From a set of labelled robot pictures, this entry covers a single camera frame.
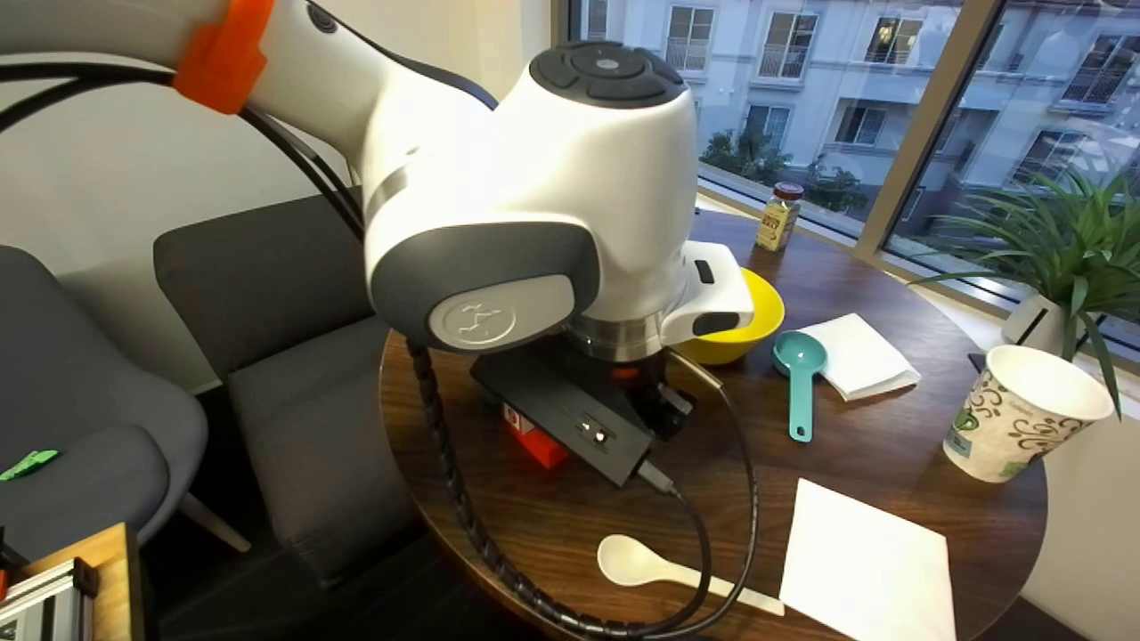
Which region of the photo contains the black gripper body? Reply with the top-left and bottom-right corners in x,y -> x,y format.
607,349 -> 698,439

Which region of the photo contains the red rectangular block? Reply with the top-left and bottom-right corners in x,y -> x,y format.
499,400 -> 571,474

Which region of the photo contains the yellow bowl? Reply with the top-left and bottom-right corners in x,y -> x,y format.
672,267 -> 786,371

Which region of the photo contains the teal plastic spoon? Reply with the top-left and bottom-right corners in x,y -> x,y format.
771,326 -> 832,446

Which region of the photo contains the white plastic spoon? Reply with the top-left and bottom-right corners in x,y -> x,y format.
596,532 -> 786,620

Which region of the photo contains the folded white napkin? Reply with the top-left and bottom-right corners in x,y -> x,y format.
793,310 -> 926,405

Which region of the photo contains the small glass jar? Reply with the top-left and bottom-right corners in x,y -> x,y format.
756,178 -> 809,256

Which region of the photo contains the flat white napkin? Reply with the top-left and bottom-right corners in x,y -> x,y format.
775,474 -> 963,641

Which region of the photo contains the printed paper cup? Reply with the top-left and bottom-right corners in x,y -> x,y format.
942,341 -> 1117,488

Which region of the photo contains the grey sofa chair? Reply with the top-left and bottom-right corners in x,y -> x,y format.
154,193 -> 423,592

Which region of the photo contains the white plant pot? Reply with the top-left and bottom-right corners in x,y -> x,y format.
1001,291 -> 1084,363

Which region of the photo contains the green potted plant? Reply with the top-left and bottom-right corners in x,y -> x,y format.
938,164 -> 1140,421

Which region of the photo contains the grey armchair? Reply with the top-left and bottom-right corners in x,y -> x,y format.
0,243 -> 211,561

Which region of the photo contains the wooden board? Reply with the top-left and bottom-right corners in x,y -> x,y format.
21,520 -> 151,641

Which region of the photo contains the small green object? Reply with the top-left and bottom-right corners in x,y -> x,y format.
0,446 -> 59,483

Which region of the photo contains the aluminium extrusion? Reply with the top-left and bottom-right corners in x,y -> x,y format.
0,558 -> 101,641

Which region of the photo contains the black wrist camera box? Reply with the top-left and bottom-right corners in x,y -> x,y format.
469,351 -> 659,488

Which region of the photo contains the thin black camera cable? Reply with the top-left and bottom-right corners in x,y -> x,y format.
635,459 -> 716,641

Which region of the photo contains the black braided cable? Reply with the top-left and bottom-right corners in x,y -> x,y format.
401,334 -> 761,641

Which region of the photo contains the brown window frame post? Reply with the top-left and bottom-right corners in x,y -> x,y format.
852,0 -> 1006,260

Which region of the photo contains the black cable bundle along arm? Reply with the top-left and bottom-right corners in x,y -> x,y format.
0,58 -> 369,243

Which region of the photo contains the orange cable clamp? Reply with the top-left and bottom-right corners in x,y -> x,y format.
170,0 -> 282,117

